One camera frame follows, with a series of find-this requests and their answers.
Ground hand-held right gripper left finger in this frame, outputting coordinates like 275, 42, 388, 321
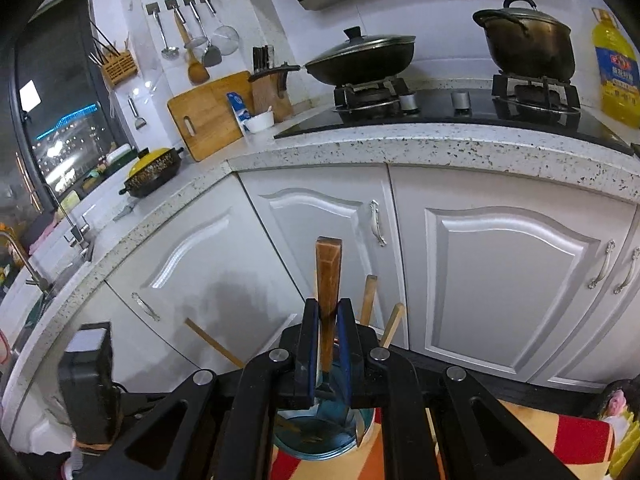
70, 298, 321, 480

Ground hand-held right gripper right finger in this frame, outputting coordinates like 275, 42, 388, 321
337, 298, 576, 480

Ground floral cup with teal inside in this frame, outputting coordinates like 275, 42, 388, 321
272, 367, 377, 462

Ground white cabinet door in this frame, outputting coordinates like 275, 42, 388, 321
235, 164, 410, 352
542, 245, 640, 393
389, 164, 633, 383
100, 172, 308, 378

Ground chrome faucet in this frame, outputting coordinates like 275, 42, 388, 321
0, 232, 53, 293
42, 185, 93, 261

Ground white kitchen cabinets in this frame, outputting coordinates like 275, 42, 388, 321
0, 77, 640, 431

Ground orange yellow red tablecloth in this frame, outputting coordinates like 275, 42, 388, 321
270, 400, 618, 480

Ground yellow-lidded black casserole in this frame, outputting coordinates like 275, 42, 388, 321
119, 146, 185, 198

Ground white bowl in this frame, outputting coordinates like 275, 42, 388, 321
243, 106, 276, 134

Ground wooden cutting board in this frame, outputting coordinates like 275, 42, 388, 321
166, 71, 253, 162

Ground black gas stove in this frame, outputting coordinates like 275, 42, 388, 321
274, 74, 636, 157

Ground blue and white carton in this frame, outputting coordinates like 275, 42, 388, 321
226, 91, 253, 136

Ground wooden knife block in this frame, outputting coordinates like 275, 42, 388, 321
248, 62, 302, 122

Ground dark kitchen window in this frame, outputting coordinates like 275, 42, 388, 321
10, 0, 118, 211

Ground metal peeler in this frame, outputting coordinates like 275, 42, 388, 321
127, 95, 149, 131

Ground black wok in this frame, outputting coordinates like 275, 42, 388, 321
303, 42, 417, 87

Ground wooden spatula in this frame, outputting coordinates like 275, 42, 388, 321
172, 7, 211, 86

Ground glass wok lid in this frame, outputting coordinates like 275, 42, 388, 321
306, 26, 417, 67

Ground metal turner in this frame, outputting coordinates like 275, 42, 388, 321
184, 0, 224, 68

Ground metal mesh skimmer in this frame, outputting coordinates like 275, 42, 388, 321
199, 0, 240, 57

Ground bunch of dark chopsticks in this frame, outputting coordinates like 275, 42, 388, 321
89, 22, 132, 67

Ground metal ladle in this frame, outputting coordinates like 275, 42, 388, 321
146, 2, 180, 61

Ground black cooking pot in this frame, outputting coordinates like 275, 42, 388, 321
472, 12, 577, 83

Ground black pot lid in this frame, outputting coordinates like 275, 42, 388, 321
475, 0, 571, 31

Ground yellow cooking oil bottle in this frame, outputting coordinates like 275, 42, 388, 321
591, 7, 640, 130

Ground silver cabinet handle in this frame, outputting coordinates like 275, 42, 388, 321
612, 248, 640, 295
587, 240, 617, 290
369, 200, 387, 247
131, 291, 162, 322

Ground wooden wall utensil holder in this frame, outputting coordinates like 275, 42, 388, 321
100, 50, 138, 88

